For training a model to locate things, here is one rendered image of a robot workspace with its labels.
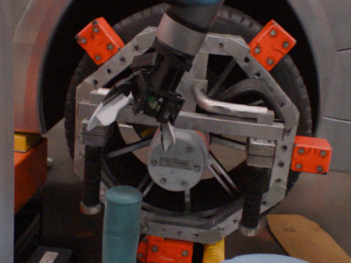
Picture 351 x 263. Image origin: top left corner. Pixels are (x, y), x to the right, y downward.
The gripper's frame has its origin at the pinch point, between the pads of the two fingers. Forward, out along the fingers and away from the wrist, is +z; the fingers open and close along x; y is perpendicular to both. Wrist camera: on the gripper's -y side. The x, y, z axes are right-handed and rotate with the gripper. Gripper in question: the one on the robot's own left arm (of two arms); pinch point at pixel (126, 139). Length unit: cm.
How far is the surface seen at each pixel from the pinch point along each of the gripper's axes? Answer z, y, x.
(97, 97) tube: 0.3, -15.0, -3.8
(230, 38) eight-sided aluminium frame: -18.5, -25.6, 22.6
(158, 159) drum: 9.0, -11.4, 13.3
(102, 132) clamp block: 5.3, -10.0, -1.3
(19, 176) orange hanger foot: 47, -48, -6
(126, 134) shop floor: 129, -244, 95
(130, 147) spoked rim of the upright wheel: 22.0, -36.2, 16.4
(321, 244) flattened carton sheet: 74, -81, 152
